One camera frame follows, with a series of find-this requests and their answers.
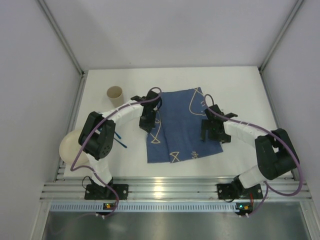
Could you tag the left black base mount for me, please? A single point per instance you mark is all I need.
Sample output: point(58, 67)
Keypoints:
point(98, 192)

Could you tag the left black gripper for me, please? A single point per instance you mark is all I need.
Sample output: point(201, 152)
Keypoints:
point(147, 120)

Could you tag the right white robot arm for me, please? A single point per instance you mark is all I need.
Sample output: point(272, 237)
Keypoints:
point(275, 153)

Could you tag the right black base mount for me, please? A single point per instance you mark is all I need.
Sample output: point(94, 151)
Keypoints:
point(227, 192)

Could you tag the aluminium rail frame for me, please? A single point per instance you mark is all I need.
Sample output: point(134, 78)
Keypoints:
point(195, 180)

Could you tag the left aluminium corner post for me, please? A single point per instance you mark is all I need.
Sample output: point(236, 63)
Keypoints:
point(60, 35)

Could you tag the right aluminium corner post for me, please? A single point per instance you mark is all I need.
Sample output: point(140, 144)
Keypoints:
point(298, 4)

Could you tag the blue fish placemat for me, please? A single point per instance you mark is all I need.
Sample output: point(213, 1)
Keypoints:
point(177, 133)

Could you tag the cream round plate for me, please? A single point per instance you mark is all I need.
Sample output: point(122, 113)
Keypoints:
point(69, 147)

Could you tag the blue metallic spoon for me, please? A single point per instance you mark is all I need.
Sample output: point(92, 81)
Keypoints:
point(122, 144)

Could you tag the beige cup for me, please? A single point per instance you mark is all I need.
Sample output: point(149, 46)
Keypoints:
point(115, 95)

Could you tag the slotted grey cable duct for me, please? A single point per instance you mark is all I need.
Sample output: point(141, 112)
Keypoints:
point(150, 207)

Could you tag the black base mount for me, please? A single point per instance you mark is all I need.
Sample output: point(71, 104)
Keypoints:
point(98, 192)
point(227, 192)

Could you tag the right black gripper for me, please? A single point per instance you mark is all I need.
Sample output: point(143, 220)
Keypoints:
point(210, 127)

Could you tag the aluminium corner post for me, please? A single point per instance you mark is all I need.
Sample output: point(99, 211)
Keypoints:
point(60, 35)
point(298, 4)

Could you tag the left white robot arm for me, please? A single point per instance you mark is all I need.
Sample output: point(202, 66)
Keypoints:
point(97, 135)

